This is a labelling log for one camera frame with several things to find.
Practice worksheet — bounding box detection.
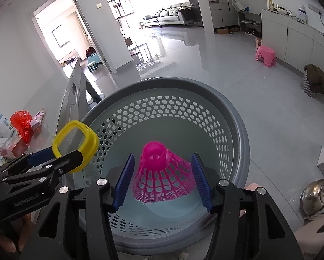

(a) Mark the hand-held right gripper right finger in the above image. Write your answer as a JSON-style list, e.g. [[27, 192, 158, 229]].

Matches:
[[191, 153, 305, 260]]

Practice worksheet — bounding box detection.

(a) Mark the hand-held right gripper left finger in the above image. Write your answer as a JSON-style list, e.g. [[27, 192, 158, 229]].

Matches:
[[20, 153, 136, 260]]

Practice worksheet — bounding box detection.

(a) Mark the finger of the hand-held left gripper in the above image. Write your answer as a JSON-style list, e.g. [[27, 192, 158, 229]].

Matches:
[[0, 146, 57, 181], [5, 150, 84, 193]]

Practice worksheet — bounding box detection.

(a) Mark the yellow plastic ring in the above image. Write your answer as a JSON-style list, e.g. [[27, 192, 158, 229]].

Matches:
[[52, 120, 100, 174]]

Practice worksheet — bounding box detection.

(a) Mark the pink plastic shuttlecock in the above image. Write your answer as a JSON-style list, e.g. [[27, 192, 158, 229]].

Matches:
[[133, 141, 198, 203]]

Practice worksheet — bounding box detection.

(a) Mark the grey perforated plastic basket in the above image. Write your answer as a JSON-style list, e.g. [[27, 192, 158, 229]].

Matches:
[[73, 77, 251, 254]]

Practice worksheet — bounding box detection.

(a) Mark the person's left hand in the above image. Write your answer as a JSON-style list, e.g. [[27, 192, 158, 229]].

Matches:
[[0, 214, 36, 253]]

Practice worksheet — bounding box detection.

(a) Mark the pink and white box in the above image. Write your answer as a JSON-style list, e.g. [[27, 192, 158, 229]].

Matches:
[[0, 138, 30, 160]]

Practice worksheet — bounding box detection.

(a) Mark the small pink packet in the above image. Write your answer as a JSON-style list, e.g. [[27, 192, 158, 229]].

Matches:
[[31, 109, 47, 129]]

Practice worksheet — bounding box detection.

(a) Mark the red plastic bag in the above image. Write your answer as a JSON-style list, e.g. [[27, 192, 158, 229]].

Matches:
[[10, 110, 34, 144]]

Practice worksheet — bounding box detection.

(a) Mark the white and blue pack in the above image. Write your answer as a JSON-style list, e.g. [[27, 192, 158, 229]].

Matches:
[[0, 114, 17, 139]]

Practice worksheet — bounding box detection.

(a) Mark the metal kettle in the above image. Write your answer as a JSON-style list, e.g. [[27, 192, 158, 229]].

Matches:
[[299, 179, 324, 218]]

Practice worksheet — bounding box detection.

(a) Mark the checked laundry basket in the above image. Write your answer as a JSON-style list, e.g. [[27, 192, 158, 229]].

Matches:
[[300, 72, 324, 98]]

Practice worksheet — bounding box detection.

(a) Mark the pink plastic stool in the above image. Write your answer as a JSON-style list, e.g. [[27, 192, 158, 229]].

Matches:
[[255, 45, 277, 68]]

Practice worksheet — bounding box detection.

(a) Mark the shoe rack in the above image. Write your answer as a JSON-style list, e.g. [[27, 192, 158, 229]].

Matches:
[[238, 9, 262, 37]]

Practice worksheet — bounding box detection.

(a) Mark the white counter cabinet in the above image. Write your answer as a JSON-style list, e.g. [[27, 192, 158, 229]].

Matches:
[[261, 8, 324, 88]]

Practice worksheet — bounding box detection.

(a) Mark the grey sofa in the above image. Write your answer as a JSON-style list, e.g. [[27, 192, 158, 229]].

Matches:
[[143, 2, 199, 28]]

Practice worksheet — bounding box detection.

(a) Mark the tall white cabinet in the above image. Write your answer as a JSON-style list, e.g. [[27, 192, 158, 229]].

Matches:
[[202, 0, 239, 29]]

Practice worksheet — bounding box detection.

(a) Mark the clear plastic bottle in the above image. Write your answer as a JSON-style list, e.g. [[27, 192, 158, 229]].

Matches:
[[297, 4, 309, 24]]

